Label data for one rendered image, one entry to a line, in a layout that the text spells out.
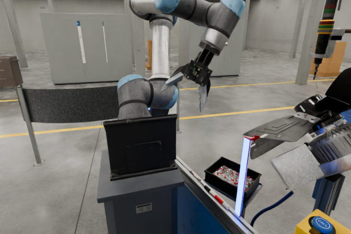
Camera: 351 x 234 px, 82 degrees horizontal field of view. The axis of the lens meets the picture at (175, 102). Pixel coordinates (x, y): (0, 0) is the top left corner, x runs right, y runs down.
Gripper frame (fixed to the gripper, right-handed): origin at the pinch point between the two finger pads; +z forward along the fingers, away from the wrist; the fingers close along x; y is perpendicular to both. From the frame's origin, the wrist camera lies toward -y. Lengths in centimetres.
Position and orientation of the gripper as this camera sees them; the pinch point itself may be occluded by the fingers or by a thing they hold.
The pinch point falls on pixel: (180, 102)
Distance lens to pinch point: 67.6
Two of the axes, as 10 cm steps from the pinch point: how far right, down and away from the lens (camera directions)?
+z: -4.6, 8.7, 1.8
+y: -0.4, 1.8, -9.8
